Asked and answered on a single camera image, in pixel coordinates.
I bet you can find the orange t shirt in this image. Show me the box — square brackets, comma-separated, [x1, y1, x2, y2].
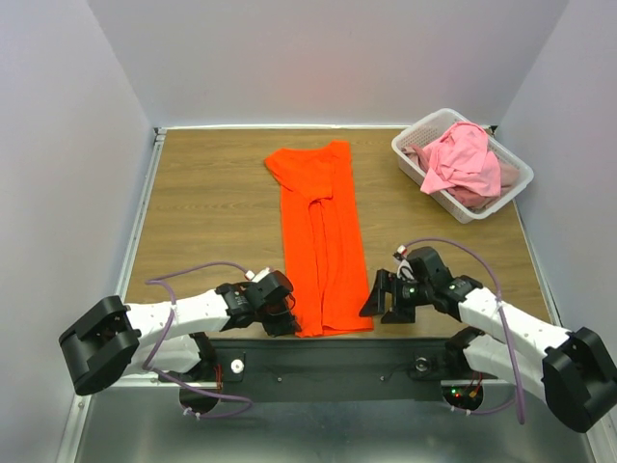
[265, 141, 373, 338]

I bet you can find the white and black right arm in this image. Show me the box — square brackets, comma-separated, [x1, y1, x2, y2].
[360, 245, 616, 433]

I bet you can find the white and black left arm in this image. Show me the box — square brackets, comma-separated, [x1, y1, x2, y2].
[59, 268, 300, 396]

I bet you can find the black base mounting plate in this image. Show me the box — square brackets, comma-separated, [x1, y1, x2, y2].
[157, 337, 502, 420]

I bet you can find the dusty pink t shirt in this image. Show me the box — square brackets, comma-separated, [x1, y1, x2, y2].
[403, 145, 519, 209]

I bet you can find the white perforated plastic basket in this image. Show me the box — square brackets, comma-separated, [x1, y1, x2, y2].
[391, 108, 534, 224]

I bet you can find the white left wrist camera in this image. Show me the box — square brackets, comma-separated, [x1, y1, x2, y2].
[244, 267, 272, 283]

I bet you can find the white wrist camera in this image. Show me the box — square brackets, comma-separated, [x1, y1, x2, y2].
[244, 267, 272, 283]
[393, 245, 415, 281]

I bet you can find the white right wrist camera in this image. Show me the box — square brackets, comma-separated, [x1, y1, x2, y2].
[393, 245, 415, 281]

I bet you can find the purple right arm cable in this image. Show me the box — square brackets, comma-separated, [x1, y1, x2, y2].
[394, 236, 526, 425]

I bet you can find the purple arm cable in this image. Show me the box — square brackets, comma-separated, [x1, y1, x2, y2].
[144, 260, 255, 420]
[394, 236, 526, 425]

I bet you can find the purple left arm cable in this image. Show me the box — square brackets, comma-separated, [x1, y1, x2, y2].
[144, 260, 255, 420]

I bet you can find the aluminium frame rail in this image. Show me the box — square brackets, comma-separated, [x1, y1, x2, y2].
[56, 127, 169, 462]

